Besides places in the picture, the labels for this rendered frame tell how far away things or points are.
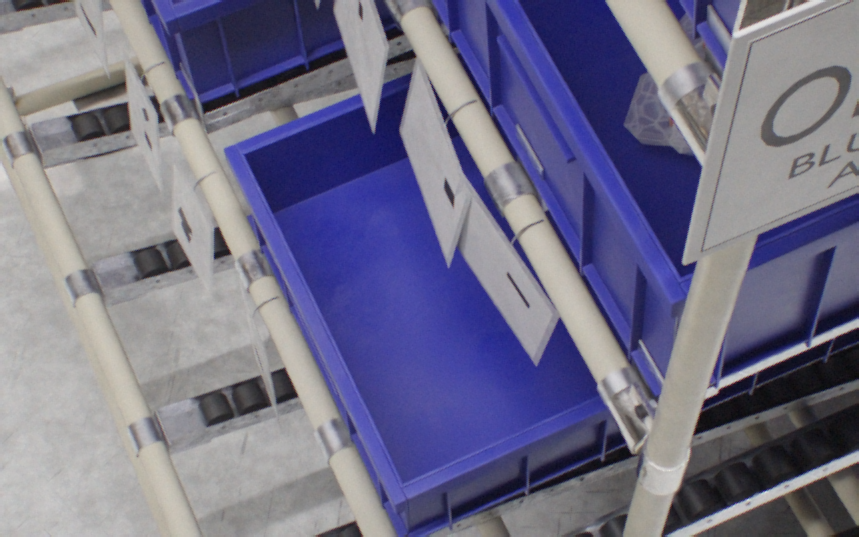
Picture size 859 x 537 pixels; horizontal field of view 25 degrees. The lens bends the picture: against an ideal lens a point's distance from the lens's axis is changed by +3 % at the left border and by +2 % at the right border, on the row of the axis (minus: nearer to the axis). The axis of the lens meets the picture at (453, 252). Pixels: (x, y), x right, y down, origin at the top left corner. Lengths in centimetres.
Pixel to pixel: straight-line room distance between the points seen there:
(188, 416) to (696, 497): 61
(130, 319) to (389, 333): 90
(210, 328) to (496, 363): 91
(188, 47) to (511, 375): 43
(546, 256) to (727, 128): 53
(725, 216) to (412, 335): 78
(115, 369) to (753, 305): 93
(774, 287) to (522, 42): 23
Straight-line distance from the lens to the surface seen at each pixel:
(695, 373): 122
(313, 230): 181
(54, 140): 225
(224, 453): 251
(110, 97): 265
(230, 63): 184
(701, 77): 105
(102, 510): 251
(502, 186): 146
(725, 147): 94
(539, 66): 128
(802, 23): 88
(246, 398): 205
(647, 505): 143
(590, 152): 124
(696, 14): 103
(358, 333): 176
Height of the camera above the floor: 231
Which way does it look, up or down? 62 degrees down
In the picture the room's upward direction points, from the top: 2 degrees clockwise
